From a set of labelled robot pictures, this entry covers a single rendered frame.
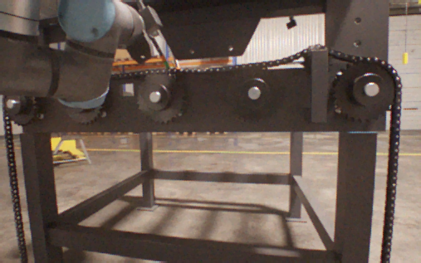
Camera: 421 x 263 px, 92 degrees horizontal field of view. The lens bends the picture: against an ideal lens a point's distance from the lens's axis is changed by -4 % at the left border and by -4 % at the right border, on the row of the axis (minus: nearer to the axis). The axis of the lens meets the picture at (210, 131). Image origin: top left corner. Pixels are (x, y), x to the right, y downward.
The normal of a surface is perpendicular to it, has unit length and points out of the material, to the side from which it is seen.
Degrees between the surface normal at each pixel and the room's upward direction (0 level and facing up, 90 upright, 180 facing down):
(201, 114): 90
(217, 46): 90
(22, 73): 106
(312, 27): 90
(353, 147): 90
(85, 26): 99
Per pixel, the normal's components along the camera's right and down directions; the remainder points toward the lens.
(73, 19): -0.05, 0.24
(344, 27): -0.20, 0.09
